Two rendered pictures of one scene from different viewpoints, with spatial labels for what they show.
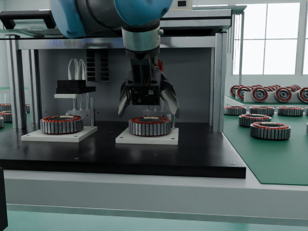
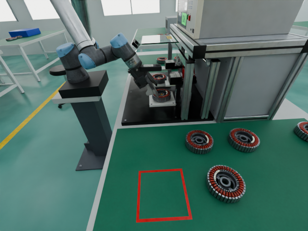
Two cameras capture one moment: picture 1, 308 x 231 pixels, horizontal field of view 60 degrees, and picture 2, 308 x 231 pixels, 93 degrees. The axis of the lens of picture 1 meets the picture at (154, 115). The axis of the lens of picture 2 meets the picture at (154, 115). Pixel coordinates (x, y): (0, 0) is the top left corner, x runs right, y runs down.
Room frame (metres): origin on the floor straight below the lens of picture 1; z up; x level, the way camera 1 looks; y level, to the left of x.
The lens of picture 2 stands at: (0.57, -0.74, 1.24)
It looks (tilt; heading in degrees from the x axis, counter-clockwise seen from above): 38 degrees down; 84
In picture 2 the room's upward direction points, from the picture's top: 3 degrees counter-clockwise
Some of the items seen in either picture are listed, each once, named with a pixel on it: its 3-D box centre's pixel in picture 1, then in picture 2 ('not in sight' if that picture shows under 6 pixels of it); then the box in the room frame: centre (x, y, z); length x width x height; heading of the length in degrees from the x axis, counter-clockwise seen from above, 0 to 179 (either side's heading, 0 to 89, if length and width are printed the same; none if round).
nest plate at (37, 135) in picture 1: (63, 133); (159, 81); (0.72, 0.25, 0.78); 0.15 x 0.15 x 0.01; 84
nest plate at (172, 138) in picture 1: (150, 134); (161, 98); (0.70, 0.01, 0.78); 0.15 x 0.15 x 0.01; 84
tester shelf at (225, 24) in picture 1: (127, 32); (217, 33); (1.03, 0.10, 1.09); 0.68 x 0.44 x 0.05; 84
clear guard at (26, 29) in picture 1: (60, 36); (159, 43); (0.73, 0.25, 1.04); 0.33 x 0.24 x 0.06; 174
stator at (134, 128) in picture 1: (150, 125); (161, 95); (0.70, 0.01, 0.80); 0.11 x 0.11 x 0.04
